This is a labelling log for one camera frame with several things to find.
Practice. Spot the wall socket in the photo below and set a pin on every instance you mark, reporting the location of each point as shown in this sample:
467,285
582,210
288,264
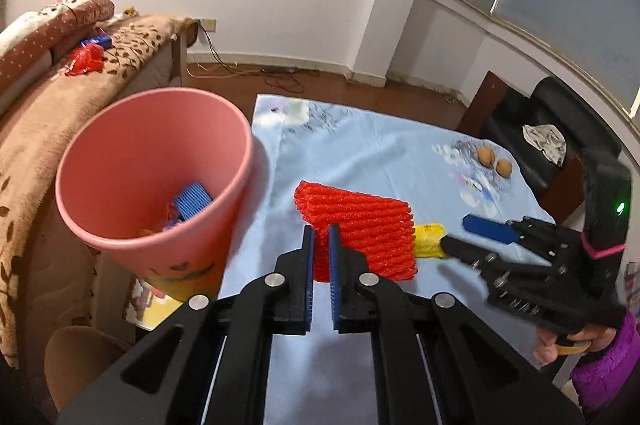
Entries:
207,25

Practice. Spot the brown wooden stool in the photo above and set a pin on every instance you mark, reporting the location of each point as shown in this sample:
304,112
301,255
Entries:
75,355

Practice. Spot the red foam fruit net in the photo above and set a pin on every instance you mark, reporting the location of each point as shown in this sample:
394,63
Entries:
360,215

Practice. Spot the person's right hand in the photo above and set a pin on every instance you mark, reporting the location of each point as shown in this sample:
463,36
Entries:
547,347

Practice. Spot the small yellow object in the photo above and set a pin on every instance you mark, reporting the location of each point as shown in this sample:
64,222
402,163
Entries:
131,11

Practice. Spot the crumpled white patterned cloth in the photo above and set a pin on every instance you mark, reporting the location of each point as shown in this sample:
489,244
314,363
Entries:
545,142

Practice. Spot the light blue floral tablecloth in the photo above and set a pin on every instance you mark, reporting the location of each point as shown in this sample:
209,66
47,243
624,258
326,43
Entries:
380,145

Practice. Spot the colourful printed booklet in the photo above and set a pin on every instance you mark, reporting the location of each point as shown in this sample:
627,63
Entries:
150,305

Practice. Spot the yellow packet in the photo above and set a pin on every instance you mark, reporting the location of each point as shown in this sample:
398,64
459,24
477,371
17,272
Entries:
427,240

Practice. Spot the wooden bed frame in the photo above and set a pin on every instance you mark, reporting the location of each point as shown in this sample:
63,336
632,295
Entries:
177,60

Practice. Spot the purple wrapper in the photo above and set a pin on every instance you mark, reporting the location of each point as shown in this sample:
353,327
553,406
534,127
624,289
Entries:
172,221

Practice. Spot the person's right forearm purple sleeve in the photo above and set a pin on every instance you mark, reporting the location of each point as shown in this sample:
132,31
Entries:
610,370

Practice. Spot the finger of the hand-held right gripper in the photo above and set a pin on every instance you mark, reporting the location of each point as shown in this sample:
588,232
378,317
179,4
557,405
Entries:
490,229
470,255

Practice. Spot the pink plastic bucket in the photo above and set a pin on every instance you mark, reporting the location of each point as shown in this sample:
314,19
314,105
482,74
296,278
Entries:
125,140

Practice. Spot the dotted pink quilt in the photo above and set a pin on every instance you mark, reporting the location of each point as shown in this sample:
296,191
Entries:
30,55

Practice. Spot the brown covered sofa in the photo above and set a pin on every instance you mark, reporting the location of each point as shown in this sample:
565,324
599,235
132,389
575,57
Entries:
40,115

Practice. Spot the blue packet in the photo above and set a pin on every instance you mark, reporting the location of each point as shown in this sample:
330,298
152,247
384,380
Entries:
97,41

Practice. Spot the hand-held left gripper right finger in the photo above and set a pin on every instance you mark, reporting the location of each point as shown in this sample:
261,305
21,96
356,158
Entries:
334,265

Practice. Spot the blue foam fruit net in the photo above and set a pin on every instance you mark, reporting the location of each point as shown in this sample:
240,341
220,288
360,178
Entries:
192,200

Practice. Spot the red plastic bag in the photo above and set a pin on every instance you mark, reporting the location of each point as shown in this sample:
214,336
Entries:
85,60

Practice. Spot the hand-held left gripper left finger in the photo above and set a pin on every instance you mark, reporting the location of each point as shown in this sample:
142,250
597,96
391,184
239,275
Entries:
310,265

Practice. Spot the black leather armchair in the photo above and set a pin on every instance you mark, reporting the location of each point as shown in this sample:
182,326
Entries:
550,100

